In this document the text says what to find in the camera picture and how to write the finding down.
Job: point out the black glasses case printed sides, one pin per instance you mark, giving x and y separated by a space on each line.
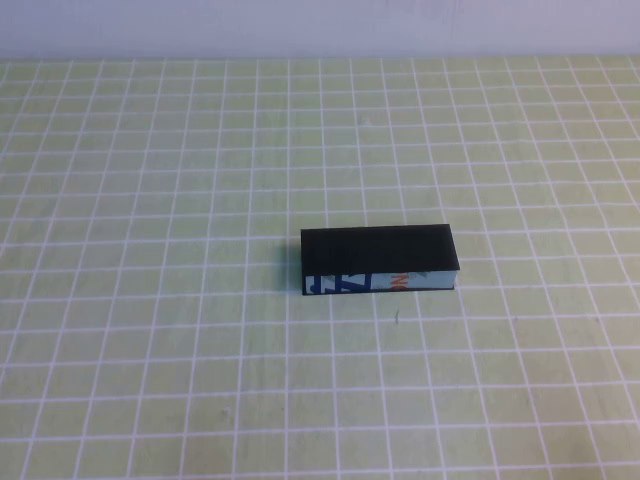
380 250

